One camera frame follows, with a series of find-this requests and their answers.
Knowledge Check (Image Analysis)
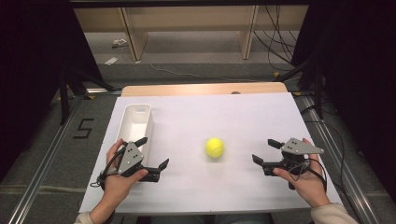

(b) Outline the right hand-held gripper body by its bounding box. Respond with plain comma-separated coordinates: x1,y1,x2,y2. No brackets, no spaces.
274,137,325,191

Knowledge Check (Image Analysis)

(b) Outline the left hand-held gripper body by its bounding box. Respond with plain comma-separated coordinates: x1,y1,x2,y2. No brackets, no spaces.
117,141,150,179

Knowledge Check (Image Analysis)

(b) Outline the white rectangular plastic bin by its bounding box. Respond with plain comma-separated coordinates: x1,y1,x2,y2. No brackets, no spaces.
115,103,155,166

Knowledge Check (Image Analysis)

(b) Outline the yellow tennis ball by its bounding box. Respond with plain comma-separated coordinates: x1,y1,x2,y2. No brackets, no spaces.
205,137,225,159

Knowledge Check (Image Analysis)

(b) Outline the person's left hand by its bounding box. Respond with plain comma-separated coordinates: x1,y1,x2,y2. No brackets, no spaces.
103,138,149,203

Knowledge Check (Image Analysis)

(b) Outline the person's right hand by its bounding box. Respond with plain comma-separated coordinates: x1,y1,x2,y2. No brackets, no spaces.
272,138,332,209

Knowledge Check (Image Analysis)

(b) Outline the white board sheet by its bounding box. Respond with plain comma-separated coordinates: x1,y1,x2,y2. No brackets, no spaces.
78,91,345,216

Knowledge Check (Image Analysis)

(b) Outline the black tripod stand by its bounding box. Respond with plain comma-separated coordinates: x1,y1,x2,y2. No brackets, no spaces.
275,54,325,120
58,65,119,126

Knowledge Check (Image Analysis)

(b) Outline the light wooden table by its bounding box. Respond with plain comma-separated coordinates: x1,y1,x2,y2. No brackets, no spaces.
120,81,289,97

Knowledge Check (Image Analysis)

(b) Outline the black curtain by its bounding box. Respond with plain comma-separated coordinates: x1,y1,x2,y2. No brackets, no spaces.
0,0,105,183
290,0,396,195

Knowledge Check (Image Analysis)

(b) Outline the small grey white floor device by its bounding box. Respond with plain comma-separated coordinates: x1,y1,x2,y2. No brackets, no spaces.
111,38,129,49

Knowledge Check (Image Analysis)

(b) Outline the light wooden bench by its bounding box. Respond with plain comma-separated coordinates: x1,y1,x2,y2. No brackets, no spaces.
74,5,310,63

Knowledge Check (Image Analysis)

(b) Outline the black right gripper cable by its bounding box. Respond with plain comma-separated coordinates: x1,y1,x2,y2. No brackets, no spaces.
288,158,329,192

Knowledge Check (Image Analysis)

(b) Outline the long metal floor rail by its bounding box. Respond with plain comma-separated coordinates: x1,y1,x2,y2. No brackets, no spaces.
299,94,380,224
7,94,86,224

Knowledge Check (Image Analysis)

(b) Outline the thin black floor cable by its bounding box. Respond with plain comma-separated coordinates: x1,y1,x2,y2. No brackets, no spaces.
301,105,363,224

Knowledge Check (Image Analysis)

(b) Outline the short metal rail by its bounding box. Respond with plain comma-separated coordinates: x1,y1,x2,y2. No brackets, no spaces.
85,88,123,95

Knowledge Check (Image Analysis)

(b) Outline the thin white floor cable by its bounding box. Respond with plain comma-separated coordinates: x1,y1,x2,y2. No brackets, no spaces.
148,63,258,83

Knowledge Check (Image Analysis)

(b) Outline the bundle of black hanging cables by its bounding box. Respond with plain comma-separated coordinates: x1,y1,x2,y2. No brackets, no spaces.
253,5,301,72

